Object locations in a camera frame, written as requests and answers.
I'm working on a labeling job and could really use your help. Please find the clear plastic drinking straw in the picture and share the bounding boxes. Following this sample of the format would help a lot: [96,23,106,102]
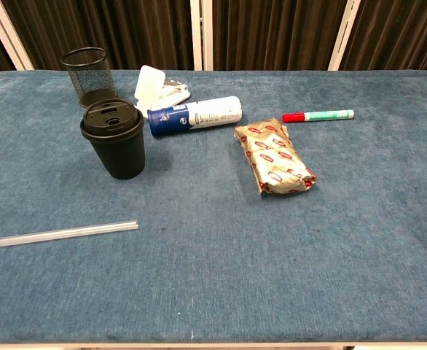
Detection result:
[0,219,140,249]

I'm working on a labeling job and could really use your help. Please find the black lidded coffee cup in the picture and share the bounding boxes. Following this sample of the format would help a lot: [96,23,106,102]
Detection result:
[79,98,146,180]

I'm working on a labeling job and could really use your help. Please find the blue table cloth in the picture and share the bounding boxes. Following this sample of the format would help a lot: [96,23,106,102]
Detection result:
[0,69,427,344]

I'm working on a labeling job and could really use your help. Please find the white blue spray can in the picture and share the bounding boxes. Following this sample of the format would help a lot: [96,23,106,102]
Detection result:
[146,96,243,137]

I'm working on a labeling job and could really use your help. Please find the gold red snack packet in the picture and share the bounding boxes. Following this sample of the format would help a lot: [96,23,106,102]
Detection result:
[233,118,318,196]

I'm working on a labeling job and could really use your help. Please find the white plastic open case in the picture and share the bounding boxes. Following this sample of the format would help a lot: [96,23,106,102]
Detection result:
[132,64,192,119]

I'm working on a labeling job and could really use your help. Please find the red capped green marker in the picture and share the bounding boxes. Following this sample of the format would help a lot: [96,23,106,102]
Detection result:
[281,109,355,124]

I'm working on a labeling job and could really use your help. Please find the black mesh pen holder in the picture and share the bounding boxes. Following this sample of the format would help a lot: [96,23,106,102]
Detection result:
[60,47,119,109]

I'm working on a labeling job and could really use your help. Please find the dark brown curtain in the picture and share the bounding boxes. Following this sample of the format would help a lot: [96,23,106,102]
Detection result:
[0,0,427,74]

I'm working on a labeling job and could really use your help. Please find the white frame post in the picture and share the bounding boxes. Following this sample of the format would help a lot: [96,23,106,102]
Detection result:
[0,0,35,71]
[189,0,214,71]
[327,0,361,71]

